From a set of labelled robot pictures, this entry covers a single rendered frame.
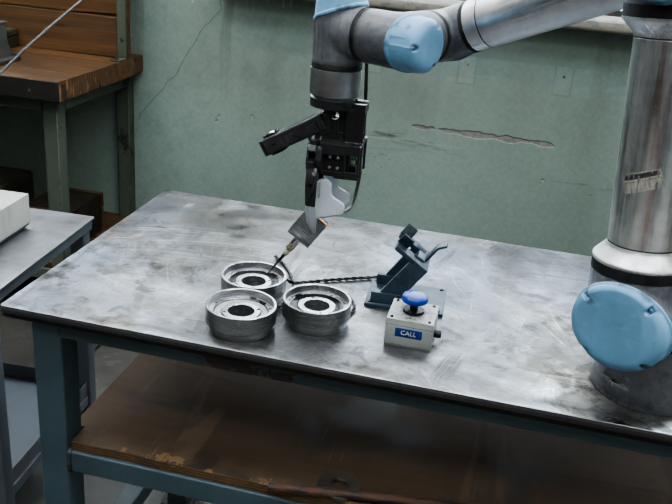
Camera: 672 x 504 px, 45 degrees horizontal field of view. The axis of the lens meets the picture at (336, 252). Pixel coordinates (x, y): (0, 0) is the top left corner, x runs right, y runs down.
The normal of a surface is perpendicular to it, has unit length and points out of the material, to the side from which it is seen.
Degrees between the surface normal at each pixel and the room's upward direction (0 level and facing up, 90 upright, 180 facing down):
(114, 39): 90
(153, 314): 0
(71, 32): 90
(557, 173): 90
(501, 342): 0
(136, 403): 0
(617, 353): 97
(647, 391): 72
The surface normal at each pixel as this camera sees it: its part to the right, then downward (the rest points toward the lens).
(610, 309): -0.62, 0.38
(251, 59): -0.23, 0.36
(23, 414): 0.07, -0.92
